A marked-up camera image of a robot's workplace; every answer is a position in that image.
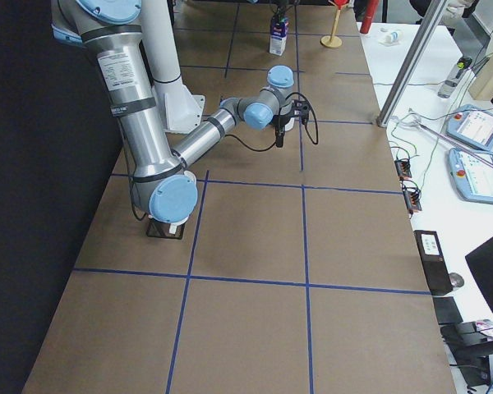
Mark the small white bottle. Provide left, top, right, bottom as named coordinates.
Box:
left=380, top=30, right=403, bottom=46

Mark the black wire mug rack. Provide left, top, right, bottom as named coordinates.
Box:
left=145, top=219, right=185, bottom=240

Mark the red cylinder bottle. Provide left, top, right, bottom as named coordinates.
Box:
left=360, top=0, right=380, bottom=34

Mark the lower orange connector block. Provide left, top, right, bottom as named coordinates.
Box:
left=402, top=186, right=422, bottom=215

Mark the upper teach pendant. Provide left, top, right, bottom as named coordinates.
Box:
left=445, top=104, right=493, bottom=151

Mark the black box with label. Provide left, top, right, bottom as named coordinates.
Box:
left=413, top=230, right=453, bottom=296

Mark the white smiley face mug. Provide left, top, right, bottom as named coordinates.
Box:
left=284, top=118, right=294, bottom=131

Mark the wooden mug tree stand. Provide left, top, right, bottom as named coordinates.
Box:
left=320, top=0, right=349, bottom=48

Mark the upper orange connector block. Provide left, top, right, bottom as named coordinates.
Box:
left=394, top=158, right=412, bottom=180

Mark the teach pendant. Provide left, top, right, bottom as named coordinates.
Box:
left=447, top=148, right=493, bottom=204
left=445, top=104, right=493, bottom=151

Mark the lower teach pendant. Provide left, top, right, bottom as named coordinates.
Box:
left=447, top=148, right=493, bottom=204

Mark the orange connector block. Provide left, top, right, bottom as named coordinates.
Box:
left=402, top=186, right=422, bottom=215
left=394, top=158, right=412, bottom=180

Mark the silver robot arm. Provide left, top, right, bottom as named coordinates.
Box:
left=51, top=1, right=294, bottom=225

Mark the white ribbed mug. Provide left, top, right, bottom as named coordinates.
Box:
left=166, top=222, right=182, bottom=236

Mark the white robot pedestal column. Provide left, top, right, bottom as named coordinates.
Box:
left=140, top=0, right=205, bottom=134

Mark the aluminium frame post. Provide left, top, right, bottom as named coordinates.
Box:
left=376, top=0, right=449, bottom=128

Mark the blue white milk carton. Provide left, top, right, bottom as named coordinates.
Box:
left=269, top=16, right=288, bottom=56

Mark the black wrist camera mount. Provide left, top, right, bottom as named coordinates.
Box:
left=291, top=99, right=310, bottom=125

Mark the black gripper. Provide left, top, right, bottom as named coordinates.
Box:
left=273, top=0, right=291, bottom=20
left=271, top=108, right=293, bottom=148

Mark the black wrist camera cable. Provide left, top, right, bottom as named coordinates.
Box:
left=221, top=92, right=320, bottom=152

